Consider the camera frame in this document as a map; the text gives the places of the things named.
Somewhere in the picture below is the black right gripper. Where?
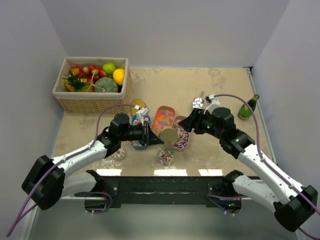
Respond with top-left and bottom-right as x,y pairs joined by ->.
178,107 -> 224,140

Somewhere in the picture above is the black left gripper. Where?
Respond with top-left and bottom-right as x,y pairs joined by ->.
119,121 -> 164,147

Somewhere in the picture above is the round cream jar lid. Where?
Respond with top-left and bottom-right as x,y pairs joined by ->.
159,127 -> 179,146

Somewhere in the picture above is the pink tray of lollipops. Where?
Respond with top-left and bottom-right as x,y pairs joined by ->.
171,115 -> 190,151

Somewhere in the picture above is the blue tray of star candies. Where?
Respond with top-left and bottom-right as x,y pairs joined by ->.
129,113 -> 152,150

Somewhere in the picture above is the silver metal scoop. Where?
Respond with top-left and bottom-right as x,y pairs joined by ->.
192,91 -> 204,109

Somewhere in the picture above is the orange tray of gummy stars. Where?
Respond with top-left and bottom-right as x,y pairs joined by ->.
151,105 -> 176,136

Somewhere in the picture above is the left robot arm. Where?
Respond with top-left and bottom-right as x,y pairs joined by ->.
21,113 -> 164,210

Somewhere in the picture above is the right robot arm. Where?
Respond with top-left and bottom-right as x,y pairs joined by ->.
179,107 -> 319,232

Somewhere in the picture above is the clear glass jar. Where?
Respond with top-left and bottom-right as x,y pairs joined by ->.
157,148 -> 175,166

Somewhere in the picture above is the green glass bottle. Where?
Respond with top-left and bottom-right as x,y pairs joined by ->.
238,94 -> 260,120

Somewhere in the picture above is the green pumpkin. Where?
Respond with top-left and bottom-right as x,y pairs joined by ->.
94,77 -> 119,93

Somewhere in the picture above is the yellow lemon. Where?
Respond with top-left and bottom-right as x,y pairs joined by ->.
112,68 -> 125,86

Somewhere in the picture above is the green lime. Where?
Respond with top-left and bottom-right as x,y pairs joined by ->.
102,62 -> 117,75

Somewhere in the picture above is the red strawberries bunch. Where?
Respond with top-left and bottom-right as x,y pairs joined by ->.
69,65 -> 107,83

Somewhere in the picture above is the wicker basket with liner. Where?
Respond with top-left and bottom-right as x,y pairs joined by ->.
52,57 -> 131,114

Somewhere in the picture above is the small pineapple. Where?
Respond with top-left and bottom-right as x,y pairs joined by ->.
63,72 -> 87,92

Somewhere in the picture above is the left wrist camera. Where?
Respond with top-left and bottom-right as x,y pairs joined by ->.
136,107 -> 150,124

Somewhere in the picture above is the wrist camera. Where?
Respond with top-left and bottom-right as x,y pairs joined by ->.
136,107 -> 150,124
204,94 -> 220,114

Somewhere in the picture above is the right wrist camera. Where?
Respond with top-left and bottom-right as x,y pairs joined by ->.
204,94 -> 220,114

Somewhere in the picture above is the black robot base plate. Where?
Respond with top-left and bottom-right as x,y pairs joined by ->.
75,176 -> 244,213

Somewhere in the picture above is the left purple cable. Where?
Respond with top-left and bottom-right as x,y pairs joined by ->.
5,103 -> 140,238

